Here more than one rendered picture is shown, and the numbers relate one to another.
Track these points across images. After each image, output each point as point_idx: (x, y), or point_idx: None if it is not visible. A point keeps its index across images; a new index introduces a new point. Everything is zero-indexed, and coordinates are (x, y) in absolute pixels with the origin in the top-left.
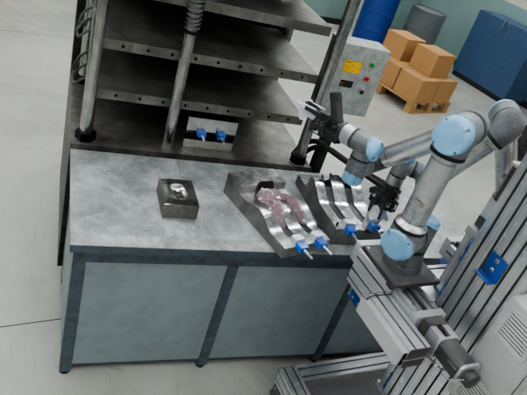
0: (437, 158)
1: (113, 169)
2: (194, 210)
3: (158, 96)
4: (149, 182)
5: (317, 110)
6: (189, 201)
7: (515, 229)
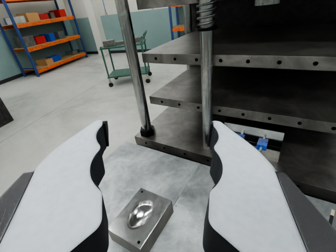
0: None
1: (133, 165)
2: (137, 250)
3: (194, 101)
4: (148, 185)
5: (204, 219)
6: (137, 234)
7: None
